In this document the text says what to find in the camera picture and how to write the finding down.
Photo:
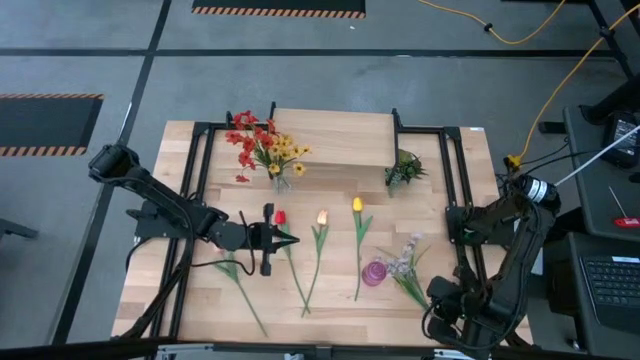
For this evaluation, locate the clear glass vase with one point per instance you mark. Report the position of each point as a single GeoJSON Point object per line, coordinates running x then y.
{"type": "Point", "coordinates": [281, 184]}

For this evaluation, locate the pink artificial tulip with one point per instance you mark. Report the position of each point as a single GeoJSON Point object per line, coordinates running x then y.
{"type": "Point", "coordinates": [231, 267]}

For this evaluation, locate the pink ribbed glass vase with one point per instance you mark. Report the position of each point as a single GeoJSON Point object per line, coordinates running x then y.
{"type": "Point", "coordinates": [374, 273]}

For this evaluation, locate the red artificial tulip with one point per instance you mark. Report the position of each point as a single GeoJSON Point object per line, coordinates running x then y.
{"type": "Point", "coordinates": [280, 217]}

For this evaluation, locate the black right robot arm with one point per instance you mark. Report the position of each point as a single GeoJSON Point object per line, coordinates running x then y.
{"type": "Point", "coordinates": [520, 250]}

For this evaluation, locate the peach artificial tulip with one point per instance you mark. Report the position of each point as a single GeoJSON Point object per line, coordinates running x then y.
{"type": "Point", "coordinates": [322, 217]}

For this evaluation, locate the black metal table frame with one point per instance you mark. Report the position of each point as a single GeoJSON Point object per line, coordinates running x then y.
{"type": "Point", "coordinates": [200, 128]}

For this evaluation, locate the dark grey desk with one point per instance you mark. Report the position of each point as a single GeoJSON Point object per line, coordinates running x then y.
{"type": "Point", "coordinates": [595, 210]}

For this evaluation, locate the grey chair base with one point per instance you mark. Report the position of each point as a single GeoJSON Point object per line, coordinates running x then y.
{"type": "Point", "coordinates": [15, 229]}

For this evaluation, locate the black laptop keyboard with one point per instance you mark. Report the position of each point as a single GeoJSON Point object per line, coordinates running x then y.
{"type": "Point", "coordinates": [615, 285]}

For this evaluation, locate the black hazard striped floor mat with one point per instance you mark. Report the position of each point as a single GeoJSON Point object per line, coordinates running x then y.
{"type": "Point", "coordinates": [45, 122]}
{"type": "Point", "coordinates": [277, 6]}

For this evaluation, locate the black equipment stand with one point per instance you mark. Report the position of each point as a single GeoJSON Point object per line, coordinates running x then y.
{"type": "Point", "coordinates": [612, 102]}

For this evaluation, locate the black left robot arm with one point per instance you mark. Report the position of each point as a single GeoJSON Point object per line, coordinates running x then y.
{"type": "Point", "coordinates": [165, 200]}

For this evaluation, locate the wooden shelf with black legs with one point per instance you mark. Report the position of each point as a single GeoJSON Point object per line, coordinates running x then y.
{"type": "Point", "coordinates": [340, 137]}

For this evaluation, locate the yellow artificial flower bunch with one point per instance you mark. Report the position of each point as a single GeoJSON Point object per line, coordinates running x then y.
{"type": "Point", "coordinates": [287, 150]}

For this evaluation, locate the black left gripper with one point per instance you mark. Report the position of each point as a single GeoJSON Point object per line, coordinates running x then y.
{"type": "Point", "coordinates": [260, 237]}

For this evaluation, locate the white artificial flower bunch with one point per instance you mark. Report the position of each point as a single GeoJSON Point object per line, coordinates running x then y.
{"type": "Point", "coordinates": [404, 267]}

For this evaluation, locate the small potted succulent plant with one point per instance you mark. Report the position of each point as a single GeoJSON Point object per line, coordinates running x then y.
{"type": "Point", "coordinates": [404, 171]}

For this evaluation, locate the yellow artificial tulip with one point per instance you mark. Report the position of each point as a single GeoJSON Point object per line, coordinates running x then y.
{"type": "Point", "coordinates": [357, 204]}

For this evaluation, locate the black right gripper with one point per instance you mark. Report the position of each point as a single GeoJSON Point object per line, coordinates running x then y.
{"type": "Point", "coordinates": [447, 310]}

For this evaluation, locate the red artificial flower bunch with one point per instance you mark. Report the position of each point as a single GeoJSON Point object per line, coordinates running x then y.
{"type": "Point", "coordinates": [247, 142]}

